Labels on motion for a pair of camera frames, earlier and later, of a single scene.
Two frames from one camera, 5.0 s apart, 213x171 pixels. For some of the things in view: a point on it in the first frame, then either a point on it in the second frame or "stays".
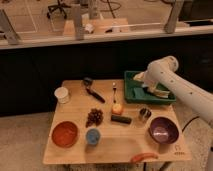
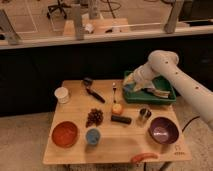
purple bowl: [163, 130] stays
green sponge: [139, 93] to [128, 87]
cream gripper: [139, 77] to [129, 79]
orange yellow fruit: [117, 109] stays
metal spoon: [114, 89] stays
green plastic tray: [136, 93] stays
